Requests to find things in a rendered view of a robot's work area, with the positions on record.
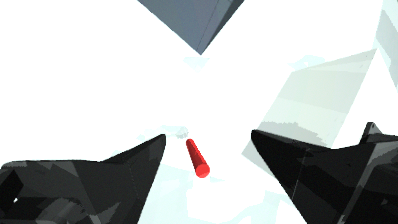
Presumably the red peg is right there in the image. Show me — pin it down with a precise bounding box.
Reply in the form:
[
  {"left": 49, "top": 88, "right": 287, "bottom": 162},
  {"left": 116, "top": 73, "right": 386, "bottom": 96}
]
[{"left": 185, "top": 138, "right": 210, "bottom": 178}]

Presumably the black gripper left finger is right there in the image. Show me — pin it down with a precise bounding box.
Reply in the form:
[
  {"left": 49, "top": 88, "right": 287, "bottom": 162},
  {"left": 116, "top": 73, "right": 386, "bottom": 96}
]
[{"left": 1, "top": 134, "right": 167, "bottom": 224}]

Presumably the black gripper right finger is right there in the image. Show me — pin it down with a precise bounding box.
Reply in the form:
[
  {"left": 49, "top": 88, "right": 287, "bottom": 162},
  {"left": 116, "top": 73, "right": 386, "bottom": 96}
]
[{"left": 250, "top": 129, "right": 398, "bottom": 224}]

